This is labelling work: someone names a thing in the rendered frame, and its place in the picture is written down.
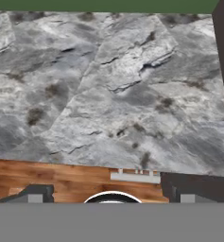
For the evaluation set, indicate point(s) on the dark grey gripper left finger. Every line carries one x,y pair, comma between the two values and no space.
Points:
37,191

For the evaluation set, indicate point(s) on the dark appliance front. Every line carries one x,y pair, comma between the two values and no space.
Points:
208,186

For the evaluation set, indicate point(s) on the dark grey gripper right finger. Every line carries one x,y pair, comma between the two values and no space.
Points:
176,193

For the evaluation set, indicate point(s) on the white rimmed black round object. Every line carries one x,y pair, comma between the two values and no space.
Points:
112,197

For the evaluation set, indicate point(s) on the wooden drawer front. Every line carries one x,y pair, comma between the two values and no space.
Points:
66,181

